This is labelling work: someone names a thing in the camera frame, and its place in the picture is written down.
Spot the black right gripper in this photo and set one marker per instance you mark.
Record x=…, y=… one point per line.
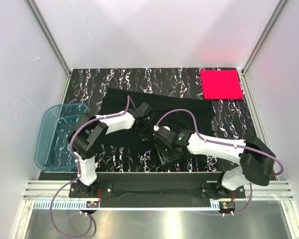
x=163, y=158

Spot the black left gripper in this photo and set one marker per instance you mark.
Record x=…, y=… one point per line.
x=144, y=137

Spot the black t shirt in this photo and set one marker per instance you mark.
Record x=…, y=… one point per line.
x=115, y=100

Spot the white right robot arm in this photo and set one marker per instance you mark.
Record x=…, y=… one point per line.
x=254, y=160

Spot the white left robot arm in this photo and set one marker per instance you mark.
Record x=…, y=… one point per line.
x=91, y=129

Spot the folded red t shirt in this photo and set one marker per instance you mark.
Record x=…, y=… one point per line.
x=221, y=85

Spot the blue transparent plastic bin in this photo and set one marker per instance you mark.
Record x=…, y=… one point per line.
x=52, y=149

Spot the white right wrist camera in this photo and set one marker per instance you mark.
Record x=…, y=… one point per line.
x=160, y=128

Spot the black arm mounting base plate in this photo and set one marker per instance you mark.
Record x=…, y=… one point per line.
x=205, y=185

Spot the aluminium frame rail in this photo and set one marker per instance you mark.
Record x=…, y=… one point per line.
x=276, y=190

